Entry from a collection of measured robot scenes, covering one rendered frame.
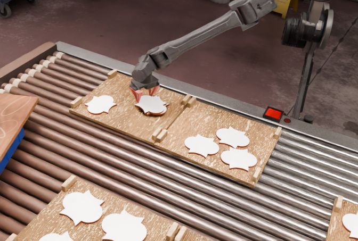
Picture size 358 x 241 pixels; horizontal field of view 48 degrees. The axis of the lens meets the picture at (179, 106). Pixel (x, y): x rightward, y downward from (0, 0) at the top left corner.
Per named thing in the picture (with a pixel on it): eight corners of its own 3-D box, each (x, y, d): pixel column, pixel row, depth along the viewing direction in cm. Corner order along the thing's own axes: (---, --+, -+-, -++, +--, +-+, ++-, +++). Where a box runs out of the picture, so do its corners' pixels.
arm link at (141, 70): (171, 62, 163) (159, 44, 159) (164, 76, 154) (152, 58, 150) (147, 73, 168) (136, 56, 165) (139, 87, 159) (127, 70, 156)
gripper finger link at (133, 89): (151, 102, 173) (152, 83, 168) (138, 107, 169) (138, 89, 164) (141, 94, 177) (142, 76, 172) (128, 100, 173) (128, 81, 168)
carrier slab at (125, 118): (115, 74, 196) (115, 72, 195) (192, 101, 183) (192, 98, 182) (68, 111, 170) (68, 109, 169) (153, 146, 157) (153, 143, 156)
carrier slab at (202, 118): (193, 102, 182) (193, 99, 181) (281, 133, 169) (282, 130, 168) (154, 147, 157) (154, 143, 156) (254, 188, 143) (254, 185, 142)
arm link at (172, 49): (258, 18, 151) (245, -7, 147) (259, 23, 146) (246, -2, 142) (162, 67, 166) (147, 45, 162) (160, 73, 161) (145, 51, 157)
